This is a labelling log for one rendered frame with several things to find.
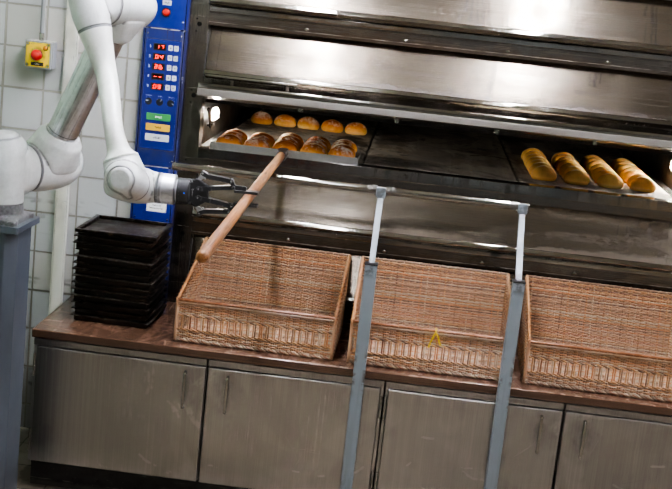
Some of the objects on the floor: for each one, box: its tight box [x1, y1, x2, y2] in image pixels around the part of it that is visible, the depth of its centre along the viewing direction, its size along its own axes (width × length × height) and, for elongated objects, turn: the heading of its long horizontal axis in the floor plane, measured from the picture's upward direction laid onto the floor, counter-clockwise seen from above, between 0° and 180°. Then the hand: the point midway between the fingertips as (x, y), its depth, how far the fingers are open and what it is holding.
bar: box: [172, 162, 529, 489], centre depth 425 cm, size 31×127×118 cm, turn 59°
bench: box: [28, 295, 672, 489], centre depth 451 cm, size 56×242×58 cm, turn 59°
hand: (246, 198), depth 364 cm, fingers closed on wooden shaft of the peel, 3 cm apart
